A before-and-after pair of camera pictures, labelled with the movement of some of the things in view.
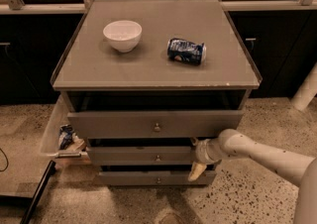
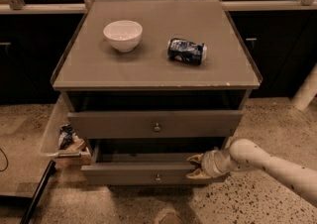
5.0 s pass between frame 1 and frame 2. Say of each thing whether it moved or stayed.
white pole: stayed
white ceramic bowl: stayed
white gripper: moved
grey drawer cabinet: stayed
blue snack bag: stayed
